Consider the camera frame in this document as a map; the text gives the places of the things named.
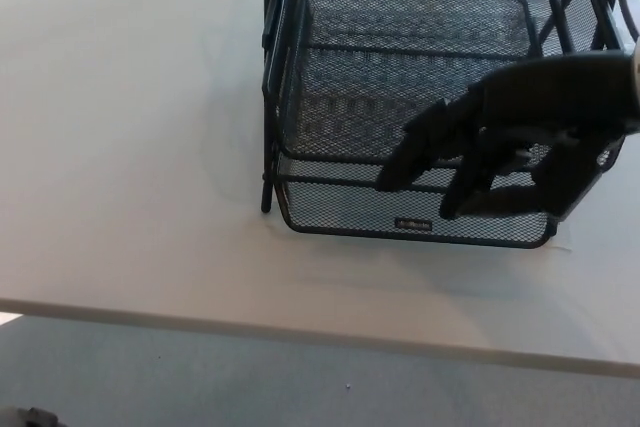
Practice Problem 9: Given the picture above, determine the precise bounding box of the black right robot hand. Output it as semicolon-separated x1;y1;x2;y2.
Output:
374;51;640;222

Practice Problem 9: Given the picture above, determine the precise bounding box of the small black mesh drawer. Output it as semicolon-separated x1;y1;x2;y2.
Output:
276;0;562;251

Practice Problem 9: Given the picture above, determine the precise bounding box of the dark grey robot body part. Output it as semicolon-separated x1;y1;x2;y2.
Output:
0;405;62;427

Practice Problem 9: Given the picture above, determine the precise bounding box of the black metal drawer frame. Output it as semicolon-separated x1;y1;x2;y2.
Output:
259;0;627;214

